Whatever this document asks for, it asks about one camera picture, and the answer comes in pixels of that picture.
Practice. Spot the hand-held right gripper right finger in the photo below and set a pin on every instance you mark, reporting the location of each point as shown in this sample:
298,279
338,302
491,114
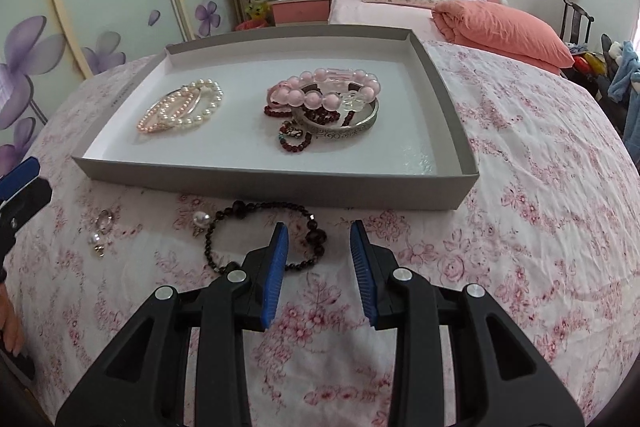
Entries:
361,277

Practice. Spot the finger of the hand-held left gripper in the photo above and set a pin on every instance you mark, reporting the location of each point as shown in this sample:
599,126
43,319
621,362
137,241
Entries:
20,172
30,199

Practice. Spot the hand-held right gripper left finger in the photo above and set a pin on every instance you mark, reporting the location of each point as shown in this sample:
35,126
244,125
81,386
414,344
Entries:
275,277

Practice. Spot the silver bangle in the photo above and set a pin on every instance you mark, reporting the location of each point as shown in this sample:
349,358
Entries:
335,133

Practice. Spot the grey cardboard tray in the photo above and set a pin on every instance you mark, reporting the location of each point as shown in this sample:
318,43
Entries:
240,72

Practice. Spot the person's left hand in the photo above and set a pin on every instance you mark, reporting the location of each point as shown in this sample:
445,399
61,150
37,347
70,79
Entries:
9,322

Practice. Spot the red basket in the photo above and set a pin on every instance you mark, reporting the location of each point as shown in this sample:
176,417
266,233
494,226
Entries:
251,25

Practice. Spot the pink mattress sheet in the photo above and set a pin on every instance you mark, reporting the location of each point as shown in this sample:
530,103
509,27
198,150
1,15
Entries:
380,14

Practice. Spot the pink nightstand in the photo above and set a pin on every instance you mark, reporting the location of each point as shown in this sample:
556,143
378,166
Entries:
300,9

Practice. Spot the folded orange quilt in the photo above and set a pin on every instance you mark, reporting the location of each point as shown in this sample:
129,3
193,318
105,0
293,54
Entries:
500,29

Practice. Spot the blue fleece garment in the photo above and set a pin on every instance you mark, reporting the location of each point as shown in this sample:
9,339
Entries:
625,77

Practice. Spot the dark wooden chair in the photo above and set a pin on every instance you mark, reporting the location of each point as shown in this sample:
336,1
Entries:
575,19

